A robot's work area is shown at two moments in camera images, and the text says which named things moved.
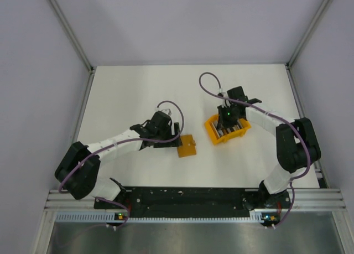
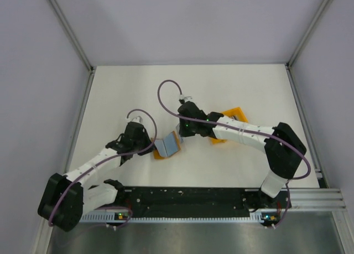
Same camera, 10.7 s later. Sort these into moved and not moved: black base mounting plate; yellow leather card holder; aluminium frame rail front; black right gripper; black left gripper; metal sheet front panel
Moved: black right gripper; yellow leather card holder; black left gripper
Not moved: black base mounting plate; metal sheet front panel; aluminium frame rail front
